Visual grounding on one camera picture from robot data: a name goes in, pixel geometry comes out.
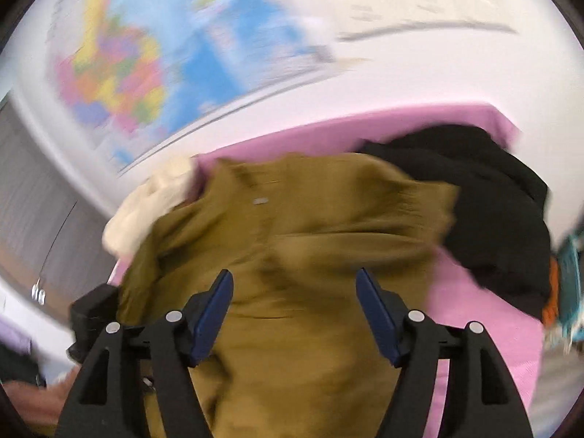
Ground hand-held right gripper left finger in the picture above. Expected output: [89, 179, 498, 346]
[55, 268, 235, 438]

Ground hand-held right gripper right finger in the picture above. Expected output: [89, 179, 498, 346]
[355, 267, 534, 438]

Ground olive green jacket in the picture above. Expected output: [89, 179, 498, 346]
[116, 153, 459, 438]

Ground person's left forearm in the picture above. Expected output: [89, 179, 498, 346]
[0, 365, 83, 425]

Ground person's lavender top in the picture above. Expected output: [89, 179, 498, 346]
[0, 322, 34, 362]

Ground pink bed sheet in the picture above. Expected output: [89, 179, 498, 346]
[109, 103, 543, 438]

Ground cream pillow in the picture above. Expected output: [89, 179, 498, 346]
[103, 155, 201, 256]

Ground grey wardrobe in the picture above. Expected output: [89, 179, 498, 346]
[0, 91, 119, 315]

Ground black garment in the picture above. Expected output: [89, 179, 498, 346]
[356, 124, 553, 320]

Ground orange object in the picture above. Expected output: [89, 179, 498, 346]
[543, 258, 561, 324]

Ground blue perforated plastic basket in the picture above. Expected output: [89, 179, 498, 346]
[559, 236, 584, 344]

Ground colourful wall map poster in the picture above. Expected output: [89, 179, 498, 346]
[48, 0, 338, 174]

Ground white wall socket panel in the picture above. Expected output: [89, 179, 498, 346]
[335, 0, 518, 43]

